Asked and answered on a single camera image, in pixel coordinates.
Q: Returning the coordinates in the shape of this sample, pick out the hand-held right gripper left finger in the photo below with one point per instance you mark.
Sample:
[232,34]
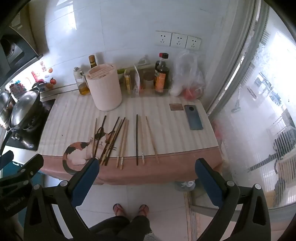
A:
[83,185]

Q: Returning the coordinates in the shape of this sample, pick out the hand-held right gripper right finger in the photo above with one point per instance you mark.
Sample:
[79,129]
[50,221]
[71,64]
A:
[209,183]

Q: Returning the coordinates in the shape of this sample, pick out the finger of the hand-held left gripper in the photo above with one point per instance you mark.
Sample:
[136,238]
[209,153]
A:
[30,166]
[7,158]

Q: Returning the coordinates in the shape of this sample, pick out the cluster of mixed chopsticks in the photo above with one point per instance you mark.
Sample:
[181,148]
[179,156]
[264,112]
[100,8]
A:
[111,142]

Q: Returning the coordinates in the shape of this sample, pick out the light wooden chopstick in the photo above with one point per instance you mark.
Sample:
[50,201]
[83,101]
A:
[141,139]
[152,139]
[124,144]

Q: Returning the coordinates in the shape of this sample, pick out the black chopstick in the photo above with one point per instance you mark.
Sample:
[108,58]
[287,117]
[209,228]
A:
[137,139]

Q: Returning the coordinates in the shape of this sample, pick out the pale cylindrical utensil holder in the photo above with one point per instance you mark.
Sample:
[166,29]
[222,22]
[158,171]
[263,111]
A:
[104,92]

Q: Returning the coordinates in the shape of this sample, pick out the clear plastic bottle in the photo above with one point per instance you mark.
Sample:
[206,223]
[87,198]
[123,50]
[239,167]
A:
[187,184]

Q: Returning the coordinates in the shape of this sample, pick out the black gas stove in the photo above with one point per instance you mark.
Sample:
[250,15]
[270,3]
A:
[31,138]

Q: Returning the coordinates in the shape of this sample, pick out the person's left leg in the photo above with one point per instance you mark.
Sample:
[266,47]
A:
[115,224]

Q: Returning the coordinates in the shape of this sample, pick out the steel wok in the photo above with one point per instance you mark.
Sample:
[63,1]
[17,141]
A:
[23,109]

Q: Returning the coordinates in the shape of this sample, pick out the steel pot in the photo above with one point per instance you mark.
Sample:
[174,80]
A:
[3,102]

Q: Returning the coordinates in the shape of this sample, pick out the dark blue smartphone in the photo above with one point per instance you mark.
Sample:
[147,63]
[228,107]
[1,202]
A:
[193,117]

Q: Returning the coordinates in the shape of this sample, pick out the striped cat print tablecloth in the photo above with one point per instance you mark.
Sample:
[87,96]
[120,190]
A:
[161,129]

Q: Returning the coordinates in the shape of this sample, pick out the small brown card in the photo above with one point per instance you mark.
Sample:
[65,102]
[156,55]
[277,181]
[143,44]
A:
[176,107]

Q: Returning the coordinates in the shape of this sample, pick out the metal rack outside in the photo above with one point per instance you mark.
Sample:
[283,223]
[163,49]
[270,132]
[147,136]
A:
[283,141]

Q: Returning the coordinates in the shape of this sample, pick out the red tomato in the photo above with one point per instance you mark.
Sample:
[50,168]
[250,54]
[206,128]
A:
[191,93]

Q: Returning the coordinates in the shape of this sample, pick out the clear cooking oil bottle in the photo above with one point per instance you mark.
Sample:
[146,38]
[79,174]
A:
[81,84]

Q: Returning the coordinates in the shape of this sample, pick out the black range hood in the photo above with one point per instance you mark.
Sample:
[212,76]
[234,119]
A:
[13,51]

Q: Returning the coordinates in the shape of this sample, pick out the clear plastic organizer box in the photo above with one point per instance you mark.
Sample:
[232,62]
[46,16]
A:
[148,90]

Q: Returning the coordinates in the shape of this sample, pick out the yellow seasoning packet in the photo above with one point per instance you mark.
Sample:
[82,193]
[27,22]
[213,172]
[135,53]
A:
[127,82]

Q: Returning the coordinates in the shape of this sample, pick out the dark soy sauce bottle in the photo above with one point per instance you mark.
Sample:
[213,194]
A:
[161,77]

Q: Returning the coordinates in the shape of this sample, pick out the clear plastic bag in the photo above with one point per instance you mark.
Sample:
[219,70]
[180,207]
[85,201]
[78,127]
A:
[185,69]

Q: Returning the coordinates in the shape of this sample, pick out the white seasoning packet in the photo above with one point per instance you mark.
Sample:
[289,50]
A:
[137,80]

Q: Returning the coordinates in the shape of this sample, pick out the green container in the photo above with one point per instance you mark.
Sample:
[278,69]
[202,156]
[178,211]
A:
[120,72]

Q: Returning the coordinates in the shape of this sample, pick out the round seasoning jar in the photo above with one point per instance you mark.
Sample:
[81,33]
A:
[148,80]

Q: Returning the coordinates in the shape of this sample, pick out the gold capped glass bottle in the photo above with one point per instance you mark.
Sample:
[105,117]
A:
[92,61]

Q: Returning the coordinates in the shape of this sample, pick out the orange fruit wall decoration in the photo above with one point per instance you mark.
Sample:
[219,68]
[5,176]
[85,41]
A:
[49,86]

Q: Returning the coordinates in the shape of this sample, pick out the red tomato wall decoration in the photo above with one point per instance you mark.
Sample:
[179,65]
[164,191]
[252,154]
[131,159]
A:
[53,81]

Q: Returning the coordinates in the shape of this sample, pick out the metal window frame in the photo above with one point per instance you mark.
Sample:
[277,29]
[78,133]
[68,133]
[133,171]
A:
[231,69]

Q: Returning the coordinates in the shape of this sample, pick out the white wall socket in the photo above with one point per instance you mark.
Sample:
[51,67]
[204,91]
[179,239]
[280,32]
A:
[193,42]
[178,40]
[163,38]

